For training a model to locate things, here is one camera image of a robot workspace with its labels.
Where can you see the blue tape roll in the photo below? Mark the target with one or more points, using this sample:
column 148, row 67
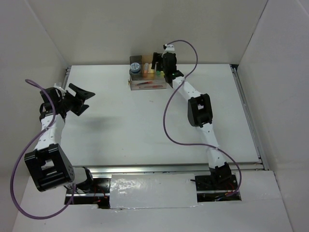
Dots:
column 135, row 68

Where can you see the orange grey highlighter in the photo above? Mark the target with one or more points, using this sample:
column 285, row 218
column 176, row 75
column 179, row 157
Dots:
column 146, row 68

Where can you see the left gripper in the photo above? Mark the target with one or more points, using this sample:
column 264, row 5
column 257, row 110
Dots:
column 78, row 100

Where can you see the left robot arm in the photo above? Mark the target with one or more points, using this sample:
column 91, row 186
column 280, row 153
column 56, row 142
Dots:
column 47, row 164

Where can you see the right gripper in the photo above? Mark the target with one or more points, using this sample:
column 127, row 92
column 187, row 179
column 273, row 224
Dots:
column 157, row 57

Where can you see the aluminium frame rail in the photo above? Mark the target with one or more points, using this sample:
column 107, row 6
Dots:
column 126, row 131

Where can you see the tan compartment box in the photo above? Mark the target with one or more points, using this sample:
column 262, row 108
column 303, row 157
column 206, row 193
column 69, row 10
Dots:
column 147, row 59

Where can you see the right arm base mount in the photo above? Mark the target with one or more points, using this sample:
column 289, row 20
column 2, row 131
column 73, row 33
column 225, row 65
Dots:
column 209, row 191

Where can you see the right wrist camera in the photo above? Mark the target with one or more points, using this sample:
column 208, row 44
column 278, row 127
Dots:
column 168, row 48

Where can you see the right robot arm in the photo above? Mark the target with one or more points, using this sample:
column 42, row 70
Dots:
column 199, row 113

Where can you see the dark grey compartment box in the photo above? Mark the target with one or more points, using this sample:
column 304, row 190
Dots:
column 136, row 77

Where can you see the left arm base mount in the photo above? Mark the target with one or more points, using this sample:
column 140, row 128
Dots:
column 96, row 188

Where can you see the red gel pen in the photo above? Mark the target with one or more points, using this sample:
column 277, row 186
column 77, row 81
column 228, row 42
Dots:
column 153, row 87

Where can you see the clear plastic organizer tray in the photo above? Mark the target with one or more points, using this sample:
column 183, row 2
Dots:
column 157, row 80

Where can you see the clear red pen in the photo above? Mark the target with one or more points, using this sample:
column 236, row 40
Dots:
column 144, row 83

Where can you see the white cover panel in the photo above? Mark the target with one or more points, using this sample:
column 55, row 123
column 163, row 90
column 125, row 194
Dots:
column 152, row 191

